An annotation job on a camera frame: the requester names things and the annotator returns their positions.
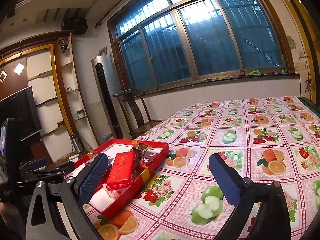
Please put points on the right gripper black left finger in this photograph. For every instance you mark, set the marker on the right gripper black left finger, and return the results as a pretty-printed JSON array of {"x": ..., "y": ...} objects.
[{"x": 56, "y": 212}]

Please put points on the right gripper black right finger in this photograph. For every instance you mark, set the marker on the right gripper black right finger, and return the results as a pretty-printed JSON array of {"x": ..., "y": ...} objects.
[{"x": 272, "y": 220}]

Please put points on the long red snack pack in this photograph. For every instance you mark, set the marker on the long red snack pack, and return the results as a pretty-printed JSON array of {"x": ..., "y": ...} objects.
[{"x": 121, "y": 171}]

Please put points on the brown gold snack packet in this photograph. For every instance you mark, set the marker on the brown gold snack packet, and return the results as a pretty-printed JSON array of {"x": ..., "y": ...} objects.
[{"x": 140, "y": 148}]

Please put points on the pink white snack packet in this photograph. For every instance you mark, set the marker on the pink white snack packet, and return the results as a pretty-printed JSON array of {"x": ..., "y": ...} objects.
[{"x": 114, "y": 193}]

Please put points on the red flower snack packet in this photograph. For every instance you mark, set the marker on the red flower snack packet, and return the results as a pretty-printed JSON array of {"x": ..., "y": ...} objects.
[{"x": 144, "y": 161}]

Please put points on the red gift box tray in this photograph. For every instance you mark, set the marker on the red gift box tray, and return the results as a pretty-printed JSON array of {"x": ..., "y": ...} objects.
[{"x": 100, "y": 201}]

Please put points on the steel thermos flask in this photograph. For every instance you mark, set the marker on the steel thermos flask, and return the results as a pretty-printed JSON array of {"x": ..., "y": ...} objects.
[{"x": 76, "y": 143}]

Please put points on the black television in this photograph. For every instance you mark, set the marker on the black television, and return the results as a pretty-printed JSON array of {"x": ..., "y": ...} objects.
[{"x": 21, "y": 105}]

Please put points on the floral fruit pattern tablecloth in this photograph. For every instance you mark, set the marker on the floral fruit pattern tablecloth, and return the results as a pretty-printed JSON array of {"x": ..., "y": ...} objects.
[{"x": 265, "y": 139}]

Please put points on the wooden shelf cabinet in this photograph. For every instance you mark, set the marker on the wooden shelf cabinet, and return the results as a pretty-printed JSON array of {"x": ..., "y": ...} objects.
[{"x": 45, "y": 63}]

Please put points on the dark wooden chair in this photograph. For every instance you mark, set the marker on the dark wooden chair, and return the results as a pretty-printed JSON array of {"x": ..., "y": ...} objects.
[{"x": 142, "y": 126}]

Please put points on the silver tower air conditioner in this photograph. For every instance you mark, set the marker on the silver tower air conditioner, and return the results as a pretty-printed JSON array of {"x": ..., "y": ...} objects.
[{"x": 108, "y": 84}]

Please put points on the wooden framed window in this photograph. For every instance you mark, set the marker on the wooden framed window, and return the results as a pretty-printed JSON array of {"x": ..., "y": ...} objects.
[{"x": 159, "y": 44}]

